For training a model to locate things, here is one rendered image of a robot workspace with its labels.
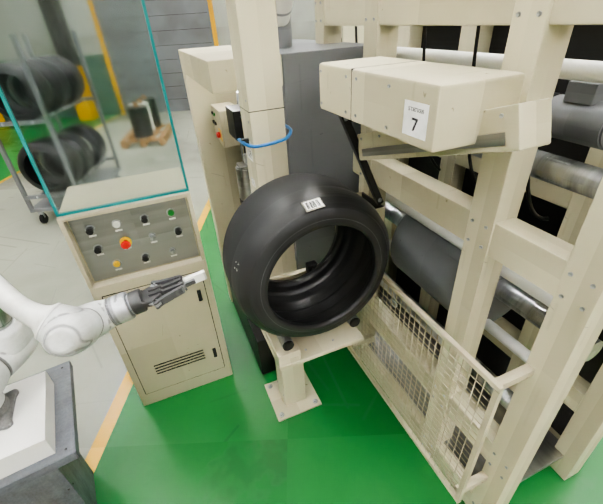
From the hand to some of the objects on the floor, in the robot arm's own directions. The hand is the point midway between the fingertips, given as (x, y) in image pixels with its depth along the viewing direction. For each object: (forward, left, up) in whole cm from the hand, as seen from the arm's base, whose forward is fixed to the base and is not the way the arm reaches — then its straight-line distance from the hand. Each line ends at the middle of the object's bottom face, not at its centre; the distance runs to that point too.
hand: (194, 278), depth 117 cm
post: (+43, +32, -122) cm, 134 cm away
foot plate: (+43, +32, -122) cm, 133 cm away
